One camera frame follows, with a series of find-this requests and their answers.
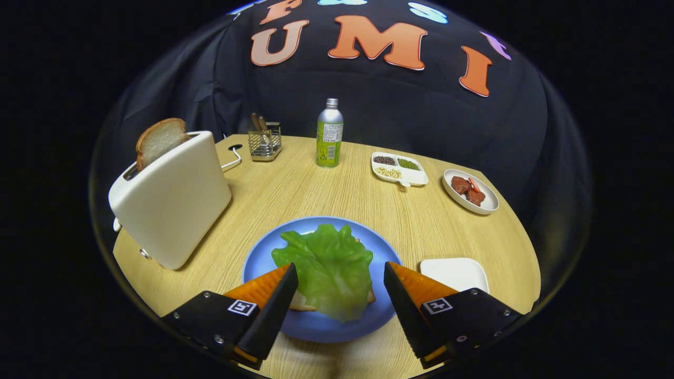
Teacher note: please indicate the white toaster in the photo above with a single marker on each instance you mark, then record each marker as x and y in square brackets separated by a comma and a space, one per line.
[174, 205]

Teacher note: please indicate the red meat piece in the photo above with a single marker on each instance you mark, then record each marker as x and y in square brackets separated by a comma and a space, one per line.
[475, 197]
[461, 185]

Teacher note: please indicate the toasted bread slice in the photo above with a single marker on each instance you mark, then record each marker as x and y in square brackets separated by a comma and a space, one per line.
[158, 139]

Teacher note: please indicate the black backdrop cloth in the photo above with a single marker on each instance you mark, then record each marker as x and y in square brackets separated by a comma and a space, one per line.
[395, 105]

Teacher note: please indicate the small pink ham piece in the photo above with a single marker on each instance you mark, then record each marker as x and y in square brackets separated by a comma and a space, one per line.
[474, 184]

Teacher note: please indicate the green lettuce leaf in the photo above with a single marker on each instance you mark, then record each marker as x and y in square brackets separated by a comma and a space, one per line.
[331, 273]

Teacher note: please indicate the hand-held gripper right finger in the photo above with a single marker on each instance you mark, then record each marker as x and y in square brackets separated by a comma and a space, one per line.
[408, 313]

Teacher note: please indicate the pile of green beans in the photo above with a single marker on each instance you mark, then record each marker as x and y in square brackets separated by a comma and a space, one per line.
[408, 164]

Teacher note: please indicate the blue round plate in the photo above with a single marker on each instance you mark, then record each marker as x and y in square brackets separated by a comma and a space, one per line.
[316, 331]

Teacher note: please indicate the white round plate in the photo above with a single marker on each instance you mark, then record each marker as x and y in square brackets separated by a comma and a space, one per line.
[487, 202]

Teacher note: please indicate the pile of dark beans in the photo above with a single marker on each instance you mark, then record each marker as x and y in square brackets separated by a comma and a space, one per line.
[384, 160]

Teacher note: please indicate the silver bottle with green label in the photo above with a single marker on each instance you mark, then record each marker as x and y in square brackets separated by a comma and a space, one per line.
[329, 137]

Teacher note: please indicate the white bread slice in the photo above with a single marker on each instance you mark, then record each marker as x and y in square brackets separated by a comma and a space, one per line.
[301, 302]

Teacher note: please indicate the white divided dish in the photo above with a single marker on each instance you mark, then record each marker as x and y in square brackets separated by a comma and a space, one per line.
[416, 178]

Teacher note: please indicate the pile of yellow beans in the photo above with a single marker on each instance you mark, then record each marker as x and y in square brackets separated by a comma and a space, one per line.
[388, 172]

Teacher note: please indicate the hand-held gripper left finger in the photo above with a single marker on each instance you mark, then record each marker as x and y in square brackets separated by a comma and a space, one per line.
[274, 313]

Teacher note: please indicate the white square plate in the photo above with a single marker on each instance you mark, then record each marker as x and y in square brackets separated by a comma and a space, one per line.
[455, 273]

